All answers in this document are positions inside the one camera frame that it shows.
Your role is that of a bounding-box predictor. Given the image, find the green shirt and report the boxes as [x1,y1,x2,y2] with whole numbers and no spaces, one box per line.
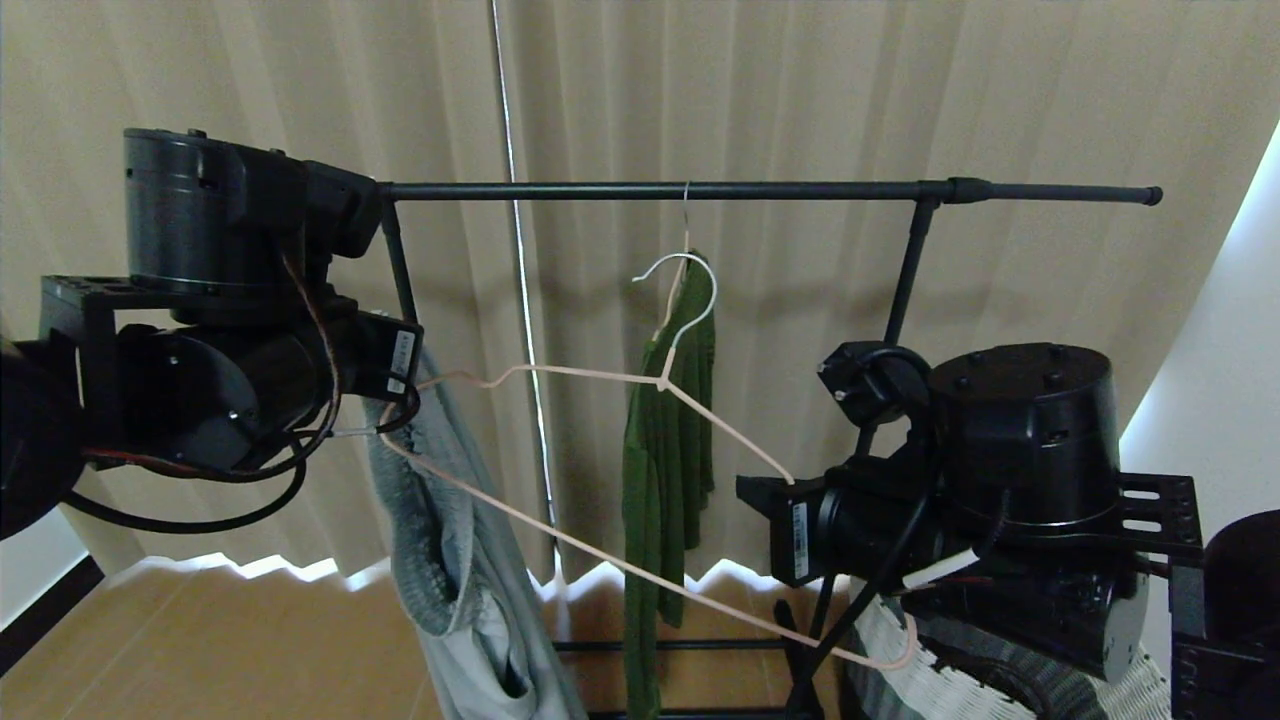
[621,257,718,720]

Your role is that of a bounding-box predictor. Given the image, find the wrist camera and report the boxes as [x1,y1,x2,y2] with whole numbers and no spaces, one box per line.
[817,341,934,432]
[298,160,382,263]

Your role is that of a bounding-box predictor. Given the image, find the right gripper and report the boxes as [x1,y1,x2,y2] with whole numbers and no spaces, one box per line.
[770,460,952,587]

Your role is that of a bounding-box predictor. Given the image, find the pale grey shorts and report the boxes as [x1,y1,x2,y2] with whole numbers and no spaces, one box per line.
[364,344,587,720]

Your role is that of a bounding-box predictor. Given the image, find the black clothes rack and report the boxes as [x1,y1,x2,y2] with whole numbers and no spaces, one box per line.
[377,176,1165,720]

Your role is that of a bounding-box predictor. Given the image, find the beige curtain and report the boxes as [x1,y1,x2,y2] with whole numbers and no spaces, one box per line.
[0,0,1280,601]

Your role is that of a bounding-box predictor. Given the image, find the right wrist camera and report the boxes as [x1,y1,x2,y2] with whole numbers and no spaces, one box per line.
[817,341,934,432]

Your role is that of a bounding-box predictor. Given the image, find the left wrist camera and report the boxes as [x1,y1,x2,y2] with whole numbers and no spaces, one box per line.
[298,160,382,263]

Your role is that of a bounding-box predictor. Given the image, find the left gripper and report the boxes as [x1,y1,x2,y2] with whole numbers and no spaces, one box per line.
[120,312,425,471]

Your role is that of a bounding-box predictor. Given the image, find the white laundry basket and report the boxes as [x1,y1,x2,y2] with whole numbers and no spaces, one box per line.
[848,588,1173,720]

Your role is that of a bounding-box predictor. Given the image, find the pink clothes hanger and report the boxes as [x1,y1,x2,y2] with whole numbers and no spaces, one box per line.
[654,182,697,343]
[377,251,919,672]

